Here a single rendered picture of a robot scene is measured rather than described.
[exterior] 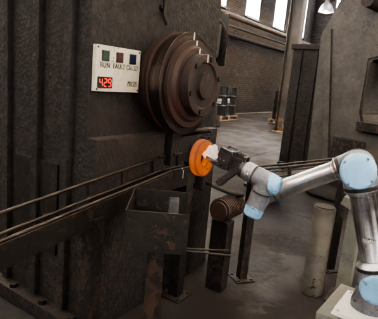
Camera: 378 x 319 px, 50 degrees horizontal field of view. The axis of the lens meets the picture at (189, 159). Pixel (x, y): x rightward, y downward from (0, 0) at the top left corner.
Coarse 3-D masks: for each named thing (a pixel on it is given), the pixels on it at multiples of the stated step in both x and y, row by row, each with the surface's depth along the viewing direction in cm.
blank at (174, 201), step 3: (171, 198) 135; (174, 198) 135; (177, 198) 135; (171, 201) 133; (174, 201) 133; (177, 201) 133; (171, 204) 132; (174, 204) 132; (177, 204) 132; (171, 207) 131; (174, 207) 131; (177, 207) 131; (168, 210) 131; (171, 210) 130; (174, 210) 131; (177, 210) 131; (177, 213) 130
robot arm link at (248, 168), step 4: (248, 164) 157; (252, 164) 157; (244, 168) 156; (248, 168) 156; (252, 168) 155; (244, 172) 156; (248, 172) 156; (240, 176) 160; (244, 176) 157; (248, 176) 155; (248, 180) 156
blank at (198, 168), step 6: (198, 144) 165; (204, 144) 167; (210, 144) 172; (192, 150) 165; (198, 150) 164; (204, 150) 168; (192, 156) 164; (198, 156) 165; (192, 162) 164; (198, 162) 166; (204, 162) 173; (192, 168) 166; (198, 168) 166; (204, 168) 170; (210, 168) 175; (198, 174) 167; (204, 174) 171
